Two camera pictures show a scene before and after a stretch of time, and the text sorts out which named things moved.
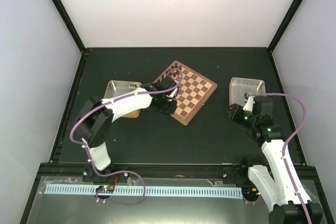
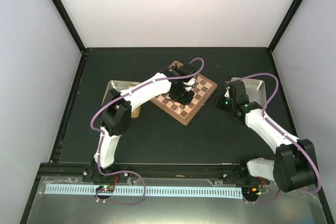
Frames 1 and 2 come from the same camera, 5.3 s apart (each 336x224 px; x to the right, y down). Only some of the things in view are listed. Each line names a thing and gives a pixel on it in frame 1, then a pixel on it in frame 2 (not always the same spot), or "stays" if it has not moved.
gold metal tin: x=114 y=87 stays
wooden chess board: x=193 y=91 stays
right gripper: x=234 y=114 to x=218 y=103
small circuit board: x=106 y=189 stays
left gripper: x=170 y=110 to x=185 y=101
